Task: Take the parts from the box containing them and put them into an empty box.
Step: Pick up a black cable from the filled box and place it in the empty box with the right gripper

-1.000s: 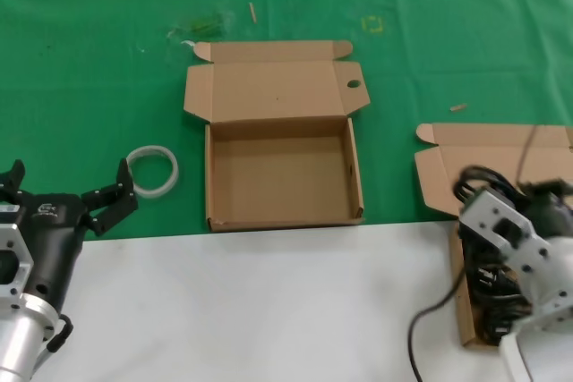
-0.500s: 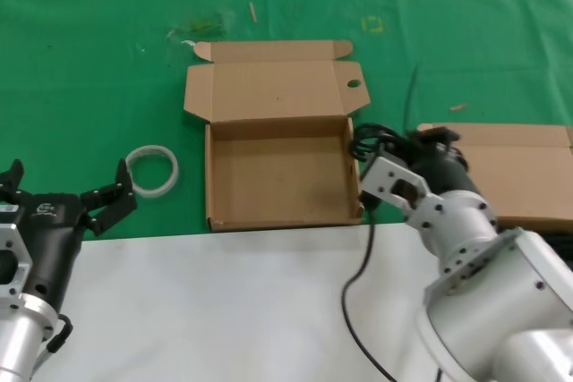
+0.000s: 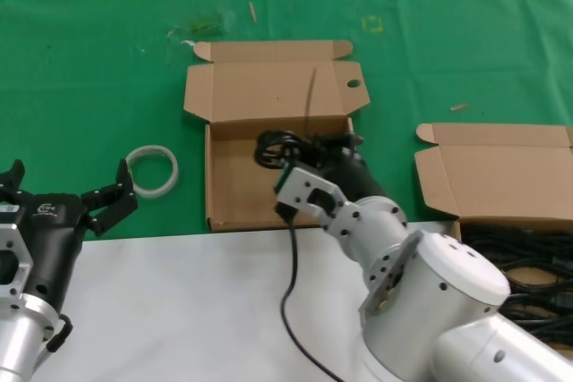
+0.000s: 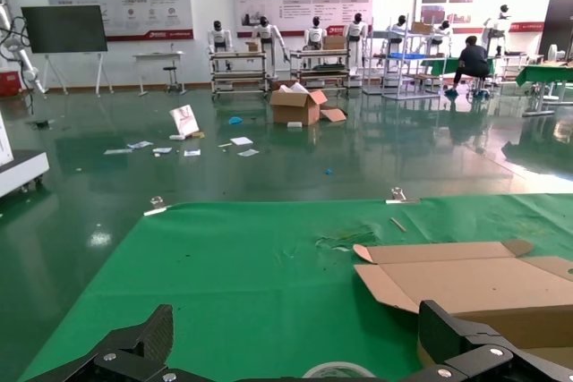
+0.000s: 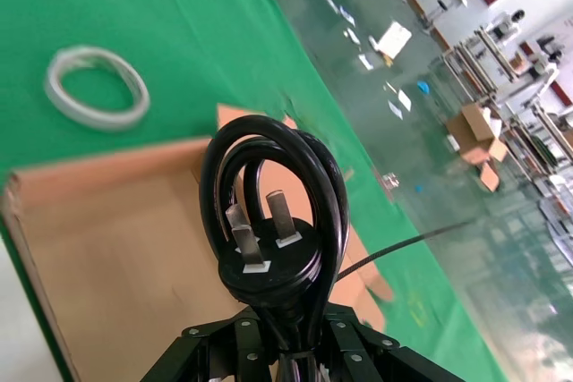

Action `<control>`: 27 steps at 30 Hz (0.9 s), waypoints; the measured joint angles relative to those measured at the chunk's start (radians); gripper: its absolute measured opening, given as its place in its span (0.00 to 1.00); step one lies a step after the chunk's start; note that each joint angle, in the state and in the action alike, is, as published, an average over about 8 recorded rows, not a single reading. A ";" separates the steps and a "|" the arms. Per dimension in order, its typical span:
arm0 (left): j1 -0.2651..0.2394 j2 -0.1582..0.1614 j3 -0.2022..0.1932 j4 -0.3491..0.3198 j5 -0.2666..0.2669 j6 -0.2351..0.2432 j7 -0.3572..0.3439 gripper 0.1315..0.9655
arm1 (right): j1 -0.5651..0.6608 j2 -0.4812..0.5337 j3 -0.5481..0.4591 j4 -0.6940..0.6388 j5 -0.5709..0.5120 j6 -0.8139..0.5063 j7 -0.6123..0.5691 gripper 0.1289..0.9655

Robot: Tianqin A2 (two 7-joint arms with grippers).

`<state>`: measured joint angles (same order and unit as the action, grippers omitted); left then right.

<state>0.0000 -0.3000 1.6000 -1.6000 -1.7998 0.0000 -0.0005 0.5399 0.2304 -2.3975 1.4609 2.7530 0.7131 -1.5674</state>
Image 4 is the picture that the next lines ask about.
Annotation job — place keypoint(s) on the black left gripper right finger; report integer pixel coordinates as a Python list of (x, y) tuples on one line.
[(461, 346)]

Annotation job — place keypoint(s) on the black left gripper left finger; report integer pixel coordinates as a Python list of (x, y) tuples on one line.
[(134, 350)]

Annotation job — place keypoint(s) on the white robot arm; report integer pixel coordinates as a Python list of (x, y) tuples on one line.
[(24, 64)]

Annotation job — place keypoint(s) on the cardboard box with round hole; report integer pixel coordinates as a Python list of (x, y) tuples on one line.
[(483, 283)]

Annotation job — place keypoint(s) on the red box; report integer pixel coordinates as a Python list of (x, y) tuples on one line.
[(9, 83)]

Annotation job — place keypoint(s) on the cardboard box on rack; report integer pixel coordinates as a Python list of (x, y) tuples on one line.
[(421, 28)]

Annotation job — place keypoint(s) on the small cardboard box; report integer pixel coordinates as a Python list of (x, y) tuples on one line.
[(252, 46)]

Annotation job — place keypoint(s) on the medium cardboard box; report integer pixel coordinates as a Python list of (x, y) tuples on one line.
[(334, 43)]

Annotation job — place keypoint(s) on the clear tape roll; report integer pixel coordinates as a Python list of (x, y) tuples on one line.
[(340, 365)]

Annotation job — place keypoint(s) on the green cloth table cover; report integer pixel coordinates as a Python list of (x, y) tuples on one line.
[(246, 274)]

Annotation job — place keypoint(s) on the thin wooden stick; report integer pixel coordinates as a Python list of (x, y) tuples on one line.
[(398, 224)]

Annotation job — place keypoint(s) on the silver binder clip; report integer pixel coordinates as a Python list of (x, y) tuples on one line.
[(156, 208), (400, 199)]

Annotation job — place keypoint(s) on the crumpled clear plastic wrap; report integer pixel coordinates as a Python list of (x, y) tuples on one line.
[(349, 238)]

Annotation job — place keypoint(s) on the white paper sheet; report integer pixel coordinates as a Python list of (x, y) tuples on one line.
[(242, 141), (118, 151), (248, 153), (192, 153), (162, 150), (139, 145)]

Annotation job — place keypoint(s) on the white wheeled machine base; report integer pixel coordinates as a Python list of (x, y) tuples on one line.
[(22, 172)]

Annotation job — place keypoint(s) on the white and red paper bag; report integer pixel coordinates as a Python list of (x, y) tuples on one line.
[(184, 120)]

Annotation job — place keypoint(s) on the blue cap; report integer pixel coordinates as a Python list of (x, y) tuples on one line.
[(235, 121)]

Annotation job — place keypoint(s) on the flat cardboard piece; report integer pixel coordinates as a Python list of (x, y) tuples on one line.
[(333, 114)]

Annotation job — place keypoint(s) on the white foam block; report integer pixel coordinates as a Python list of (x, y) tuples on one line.
[(294, 124)]

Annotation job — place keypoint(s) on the black round stool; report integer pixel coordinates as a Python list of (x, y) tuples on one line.
[(170, 70)]

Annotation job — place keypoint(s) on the green covered table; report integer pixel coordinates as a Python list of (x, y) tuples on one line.
[(546, 74)]

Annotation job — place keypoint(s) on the seated person in black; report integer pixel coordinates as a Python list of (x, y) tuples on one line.
[(472, 60)]

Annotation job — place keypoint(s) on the metal shelf cart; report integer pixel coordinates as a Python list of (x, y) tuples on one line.
[(237, 82), (318, 71)]

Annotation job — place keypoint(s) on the large open cardboard carton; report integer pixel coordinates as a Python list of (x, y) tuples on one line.
[(291, 109)]

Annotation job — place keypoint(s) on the white narrow table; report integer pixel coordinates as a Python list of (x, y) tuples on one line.
[(159, 56)]

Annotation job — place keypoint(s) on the small white fan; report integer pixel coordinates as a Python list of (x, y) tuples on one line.
[(555, 52)]

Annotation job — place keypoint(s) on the white humanoid robot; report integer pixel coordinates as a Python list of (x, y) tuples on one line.
[(443, 28), (265, 33), (399, 24), (315, 35), (219, 37), (356, 35), (497, 26)]

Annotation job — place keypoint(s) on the tall metal rack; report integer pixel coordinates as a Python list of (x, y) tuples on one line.
[(403, 33)]

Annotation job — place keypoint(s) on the black screen on stand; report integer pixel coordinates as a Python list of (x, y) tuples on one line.
[(62, 28)]

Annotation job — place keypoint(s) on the large black panel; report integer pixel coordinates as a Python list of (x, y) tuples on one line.
[(559, 24)]

